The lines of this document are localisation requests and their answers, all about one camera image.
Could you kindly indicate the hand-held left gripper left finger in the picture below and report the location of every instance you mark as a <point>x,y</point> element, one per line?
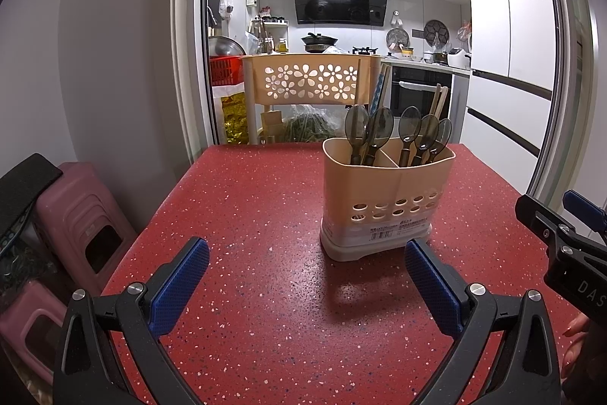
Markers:
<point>180,286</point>

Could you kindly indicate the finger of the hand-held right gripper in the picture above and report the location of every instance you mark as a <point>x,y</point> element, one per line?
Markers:
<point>540,215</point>
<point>583,206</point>

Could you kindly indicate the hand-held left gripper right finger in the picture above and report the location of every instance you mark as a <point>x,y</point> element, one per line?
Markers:
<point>431,291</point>

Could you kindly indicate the beige plastic utensil holder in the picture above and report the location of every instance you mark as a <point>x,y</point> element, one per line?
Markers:
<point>379,191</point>

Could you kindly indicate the pile of wooden chopsticks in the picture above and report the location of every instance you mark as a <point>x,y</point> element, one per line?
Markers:
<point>442,101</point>

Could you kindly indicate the plain bamboo chopstick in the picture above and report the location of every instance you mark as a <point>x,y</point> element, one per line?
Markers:
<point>435,99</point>

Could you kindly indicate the blue patterned bamboo chopstick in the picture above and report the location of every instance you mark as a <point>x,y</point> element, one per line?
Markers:
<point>385,84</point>
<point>379,87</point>

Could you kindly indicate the person's right hand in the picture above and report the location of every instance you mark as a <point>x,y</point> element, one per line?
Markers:
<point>576,338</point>

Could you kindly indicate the pink plastic stool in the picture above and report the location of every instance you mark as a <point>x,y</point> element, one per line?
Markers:
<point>28,319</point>
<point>71,205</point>

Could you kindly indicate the gold foil bag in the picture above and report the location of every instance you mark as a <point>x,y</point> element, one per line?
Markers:
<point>234,120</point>

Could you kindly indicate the white rice cooker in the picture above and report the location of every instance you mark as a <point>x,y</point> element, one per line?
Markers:
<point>458,57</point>

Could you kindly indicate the black textured pad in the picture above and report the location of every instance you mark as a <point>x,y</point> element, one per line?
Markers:
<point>23,186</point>

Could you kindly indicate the white refrigerator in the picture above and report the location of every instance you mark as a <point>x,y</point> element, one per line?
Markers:
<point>512,30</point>

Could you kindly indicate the bag of green vegetables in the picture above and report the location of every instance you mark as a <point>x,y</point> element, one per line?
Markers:
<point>308,127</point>

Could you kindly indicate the round steel steamer rack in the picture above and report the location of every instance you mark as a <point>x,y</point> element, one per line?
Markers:
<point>436,31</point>
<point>397,37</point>

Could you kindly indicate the red plastic basket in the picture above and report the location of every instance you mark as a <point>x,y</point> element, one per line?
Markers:
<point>226,70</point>

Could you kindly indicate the gas stove burner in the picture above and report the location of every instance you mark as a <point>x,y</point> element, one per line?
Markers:
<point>365,50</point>

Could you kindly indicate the steel pan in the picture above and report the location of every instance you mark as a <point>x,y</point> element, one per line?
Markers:
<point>225,47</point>

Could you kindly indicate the white spice rack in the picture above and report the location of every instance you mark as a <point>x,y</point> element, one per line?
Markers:
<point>272,32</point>

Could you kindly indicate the black wok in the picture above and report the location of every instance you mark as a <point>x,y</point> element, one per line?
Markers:
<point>318,40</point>

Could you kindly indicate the hanging plastic bag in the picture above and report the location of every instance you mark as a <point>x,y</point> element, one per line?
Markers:
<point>226,4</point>

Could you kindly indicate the black range hood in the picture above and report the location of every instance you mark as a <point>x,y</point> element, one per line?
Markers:
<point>339,6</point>

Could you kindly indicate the white sliding door frame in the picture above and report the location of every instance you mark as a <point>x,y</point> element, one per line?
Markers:
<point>189,54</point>

